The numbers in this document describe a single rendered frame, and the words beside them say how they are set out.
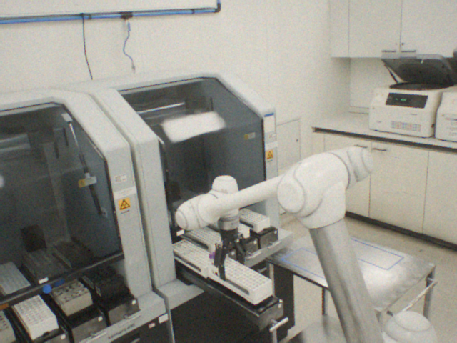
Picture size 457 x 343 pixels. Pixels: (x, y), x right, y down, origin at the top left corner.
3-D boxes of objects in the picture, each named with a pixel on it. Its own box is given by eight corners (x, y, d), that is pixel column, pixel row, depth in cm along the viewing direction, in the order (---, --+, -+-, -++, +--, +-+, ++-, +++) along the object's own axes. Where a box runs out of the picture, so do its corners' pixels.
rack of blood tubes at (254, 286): (208, 276, 188) (206, 264, 186) (225, 266, 194) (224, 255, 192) (255, 304, 166) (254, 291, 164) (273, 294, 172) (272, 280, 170)
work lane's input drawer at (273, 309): (163, 268, 216) (161, 252, 213) (186, 258, 224) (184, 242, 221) (267, 336, 162) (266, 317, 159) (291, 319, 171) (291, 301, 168)
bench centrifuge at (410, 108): (366, 131, 379) (368, 55, 357) (404, 118, 414) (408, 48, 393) (427, 140, 337) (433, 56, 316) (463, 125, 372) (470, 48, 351)
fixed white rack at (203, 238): (178, 237, 232) (176, 227, 230) (193, 231, 238) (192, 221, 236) (212, 256, 210) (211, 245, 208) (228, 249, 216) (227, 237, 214)
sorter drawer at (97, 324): (23, 278, 216) (18, 263, 213) (50, 268, 225) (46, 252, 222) (79, 350, 163) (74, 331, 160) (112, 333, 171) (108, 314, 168)
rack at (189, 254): (168, 257, 212) (167, 246, 210) (186, 250, 218) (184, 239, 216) (206, 280, 190) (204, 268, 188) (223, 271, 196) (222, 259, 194)
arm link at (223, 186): (226, 206, 179) (203, 216, 171) (223, 170, 174) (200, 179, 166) (245, 211, 172) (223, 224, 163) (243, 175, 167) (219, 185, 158)
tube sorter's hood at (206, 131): (122, 209, 234) (103, 91, 213) (209, 179, 270) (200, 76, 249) (175, 238, 196) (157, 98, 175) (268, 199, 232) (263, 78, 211)
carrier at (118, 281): (123, 286, 187) (121, 274, 185) (126, 288, 186) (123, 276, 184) (99, 298, 180) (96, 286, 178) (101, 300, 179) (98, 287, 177)
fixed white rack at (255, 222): (221, 219, 250) (221, 209, 248) (234, 214, 256) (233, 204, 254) (257, 234, 228) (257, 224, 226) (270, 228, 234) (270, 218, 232)
